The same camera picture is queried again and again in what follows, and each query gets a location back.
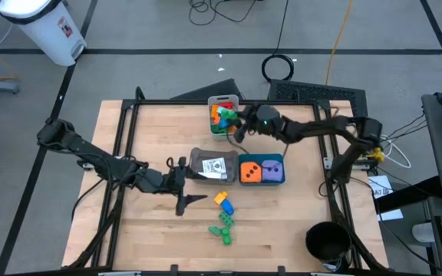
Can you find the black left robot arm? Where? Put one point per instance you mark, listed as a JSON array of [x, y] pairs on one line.
[[90, 157]]

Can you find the light grey plastic bin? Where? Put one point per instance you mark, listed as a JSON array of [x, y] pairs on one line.
[[225, 137]]

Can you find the white printed paper sheet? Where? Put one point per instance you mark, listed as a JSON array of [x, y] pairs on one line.
[[380, 188]]

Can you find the white printed card packet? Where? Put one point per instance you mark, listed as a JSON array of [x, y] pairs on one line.
[[215, 165]]

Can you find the teal plastic bin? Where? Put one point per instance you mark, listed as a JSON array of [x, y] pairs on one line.
[[261, 156]]

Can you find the blue rounded toy brick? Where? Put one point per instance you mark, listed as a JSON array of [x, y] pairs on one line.
[[227, 207]]

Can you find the black round cup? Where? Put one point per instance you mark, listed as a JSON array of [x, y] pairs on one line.
[[328, 245]]

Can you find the blue curved toy brick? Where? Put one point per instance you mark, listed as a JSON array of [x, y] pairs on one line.
[[223, 123]]

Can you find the black desk beam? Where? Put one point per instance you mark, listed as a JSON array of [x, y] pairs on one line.
[[405, 195]]

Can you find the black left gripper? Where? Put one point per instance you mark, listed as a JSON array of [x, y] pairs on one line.
[[177, 182]]

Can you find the orange studded brick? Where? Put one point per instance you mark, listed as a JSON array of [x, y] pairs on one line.
[[214, 119]]

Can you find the yellow-orange toy brick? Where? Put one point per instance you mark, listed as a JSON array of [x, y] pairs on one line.
[[214, 110]]

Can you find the dark grey plastic bin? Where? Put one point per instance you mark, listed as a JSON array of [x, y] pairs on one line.
[[196, 157]]

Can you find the green two-stud toy brick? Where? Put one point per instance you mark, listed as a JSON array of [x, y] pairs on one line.
[[226, 236]]

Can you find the red toy brick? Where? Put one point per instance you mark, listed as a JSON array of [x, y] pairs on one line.
[[226, 104]]

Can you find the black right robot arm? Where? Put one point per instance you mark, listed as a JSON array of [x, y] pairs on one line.
[[320, 128]]

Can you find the white pedal trash can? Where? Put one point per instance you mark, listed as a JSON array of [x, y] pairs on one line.
[[44, 30]]

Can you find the purple foam die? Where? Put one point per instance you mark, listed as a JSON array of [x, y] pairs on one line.
[[272, 171]]

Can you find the black perforated computer case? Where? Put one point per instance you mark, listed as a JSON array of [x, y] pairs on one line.
[[317, 94]]

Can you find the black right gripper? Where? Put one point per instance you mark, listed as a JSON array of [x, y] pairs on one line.
[[263, 120]]

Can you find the mint toy brick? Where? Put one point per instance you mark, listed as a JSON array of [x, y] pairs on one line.
[[220, 109]]

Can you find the black metal table frame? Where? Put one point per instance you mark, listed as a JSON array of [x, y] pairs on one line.
[[156, 102]]

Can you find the grey computer mouse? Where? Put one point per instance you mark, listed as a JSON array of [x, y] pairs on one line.
[[423, 232]]

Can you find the black slanted panel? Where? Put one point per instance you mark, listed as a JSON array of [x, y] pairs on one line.
[[213, 92]]

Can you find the yellow toy brick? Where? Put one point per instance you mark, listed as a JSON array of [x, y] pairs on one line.
[[221, 197]]

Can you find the dark green studded brick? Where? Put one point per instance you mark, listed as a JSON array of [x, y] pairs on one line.
[[226, 219]]

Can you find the light green wedge brick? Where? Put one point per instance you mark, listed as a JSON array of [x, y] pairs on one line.
[[214, 230]]

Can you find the orange toy brick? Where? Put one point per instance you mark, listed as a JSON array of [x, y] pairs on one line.
[[231, 129]]

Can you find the orange foam die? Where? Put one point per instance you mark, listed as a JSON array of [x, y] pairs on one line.
[[251, 172]]

